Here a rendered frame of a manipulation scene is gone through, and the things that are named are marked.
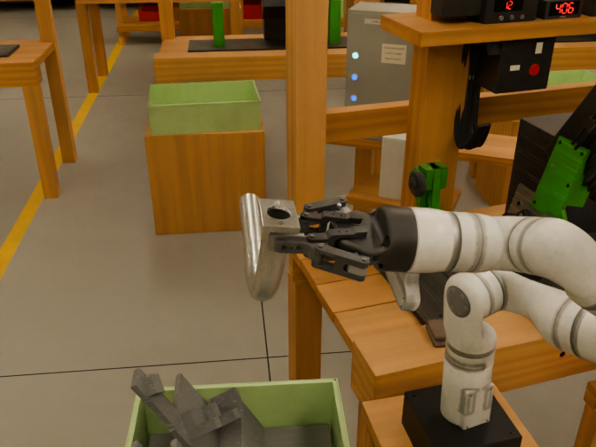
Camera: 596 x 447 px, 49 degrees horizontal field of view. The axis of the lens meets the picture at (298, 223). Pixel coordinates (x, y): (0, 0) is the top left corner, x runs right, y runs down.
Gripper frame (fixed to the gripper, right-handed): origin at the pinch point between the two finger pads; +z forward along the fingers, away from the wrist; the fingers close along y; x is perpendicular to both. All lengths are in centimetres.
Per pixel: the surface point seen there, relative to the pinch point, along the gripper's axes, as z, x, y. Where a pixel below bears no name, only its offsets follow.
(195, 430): 5, 59, -21
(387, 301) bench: -47, 69, -71
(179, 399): 8, 58, -27
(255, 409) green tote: -8, 69, -35
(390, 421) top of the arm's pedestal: -37, 69, -31
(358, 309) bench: -39, 70, -68
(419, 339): -49, 64, -52
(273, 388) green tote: -11, 63, -35
